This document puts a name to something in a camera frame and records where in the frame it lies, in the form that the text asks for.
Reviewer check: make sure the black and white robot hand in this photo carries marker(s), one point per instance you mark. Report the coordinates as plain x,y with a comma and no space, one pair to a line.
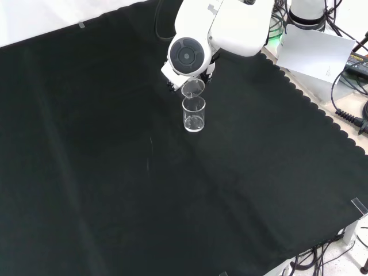
172,75

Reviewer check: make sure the clear glass beaker with spout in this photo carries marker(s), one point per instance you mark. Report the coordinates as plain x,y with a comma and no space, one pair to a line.
193,88

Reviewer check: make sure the clear glass graduated beaker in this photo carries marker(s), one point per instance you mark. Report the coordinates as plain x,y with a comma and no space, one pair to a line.
194,122

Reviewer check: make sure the grey tape strip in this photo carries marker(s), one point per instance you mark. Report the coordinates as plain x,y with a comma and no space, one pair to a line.
82,25

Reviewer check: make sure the black bench cloth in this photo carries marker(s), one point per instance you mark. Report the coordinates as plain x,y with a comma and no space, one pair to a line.
86,143

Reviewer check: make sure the pale board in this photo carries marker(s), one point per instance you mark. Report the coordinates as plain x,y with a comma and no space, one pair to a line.
313,49

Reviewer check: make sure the black power adapter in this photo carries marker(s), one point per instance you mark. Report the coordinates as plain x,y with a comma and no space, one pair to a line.
358,63

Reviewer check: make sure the black tripod leg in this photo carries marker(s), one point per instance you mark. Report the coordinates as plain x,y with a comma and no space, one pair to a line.
360,44

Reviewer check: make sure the white bench leg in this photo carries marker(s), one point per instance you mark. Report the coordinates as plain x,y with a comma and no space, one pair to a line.
352,230

